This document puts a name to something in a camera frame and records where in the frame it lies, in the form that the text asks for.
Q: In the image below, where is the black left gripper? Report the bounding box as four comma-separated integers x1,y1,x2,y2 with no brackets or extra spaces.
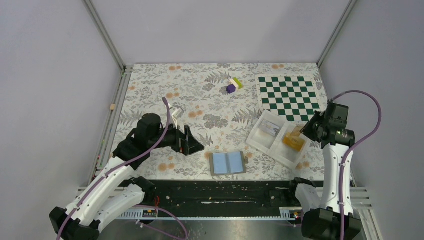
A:
149,119,205,155

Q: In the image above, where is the grey card holder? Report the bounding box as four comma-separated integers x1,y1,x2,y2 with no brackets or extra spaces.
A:
208,150,249,177

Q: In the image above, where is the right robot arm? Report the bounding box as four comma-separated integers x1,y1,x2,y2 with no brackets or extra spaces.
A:
286,102,363,240

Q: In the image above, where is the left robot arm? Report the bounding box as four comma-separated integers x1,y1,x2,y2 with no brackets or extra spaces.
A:
49,113,205,240

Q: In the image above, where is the orange card in bin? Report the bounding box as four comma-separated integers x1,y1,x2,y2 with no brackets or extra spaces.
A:
282,133,305,152

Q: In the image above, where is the silver card in bin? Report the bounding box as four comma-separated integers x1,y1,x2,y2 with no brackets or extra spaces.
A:
259,120,281,137

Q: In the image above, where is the translucent plastic bin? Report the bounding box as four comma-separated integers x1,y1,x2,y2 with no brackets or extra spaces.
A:
246,110,311,169

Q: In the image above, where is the green white chessboard mat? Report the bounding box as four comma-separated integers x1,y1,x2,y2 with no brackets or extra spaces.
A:
255,74,327,123

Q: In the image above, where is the floral table mat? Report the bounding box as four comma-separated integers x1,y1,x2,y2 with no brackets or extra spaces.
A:
112,63,327,181

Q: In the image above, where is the purple block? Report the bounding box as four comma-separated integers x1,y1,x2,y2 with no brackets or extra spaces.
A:
226,84,237,94

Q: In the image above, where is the white pink block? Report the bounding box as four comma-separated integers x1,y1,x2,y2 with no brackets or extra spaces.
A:
229,78,240,92

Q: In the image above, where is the green block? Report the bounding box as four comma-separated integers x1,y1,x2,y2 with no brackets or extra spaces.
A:
232,77,243,89

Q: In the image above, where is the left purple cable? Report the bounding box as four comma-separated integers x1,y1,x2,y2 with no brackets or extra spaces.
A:
56,96,190,240

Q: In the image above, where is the purple cable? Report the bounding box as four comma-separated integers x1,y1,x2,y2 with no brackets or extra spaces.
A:
327,90,383,240
56,96,190,240

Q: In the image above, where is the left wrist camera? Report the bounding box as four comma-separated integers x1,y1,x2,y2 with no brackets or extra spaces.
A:
169,104,185,128

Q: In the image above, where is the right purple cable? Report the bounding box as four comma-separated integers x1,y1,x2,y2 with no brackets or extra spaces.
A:
327,90,383,240

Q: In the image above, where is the right aluminium frame post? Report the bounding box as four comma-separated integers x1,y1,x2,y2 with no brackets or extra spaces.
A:
316,0,358,69

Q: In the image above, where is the aluminium frame post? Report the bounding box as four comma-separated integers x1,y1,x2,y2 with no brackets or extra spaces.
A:
316,0,358,69
82,0,126,72

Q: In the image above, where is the left aluminium frame post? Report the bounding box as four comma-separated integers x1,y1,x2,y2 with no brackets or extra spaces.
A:
82,0,126,72

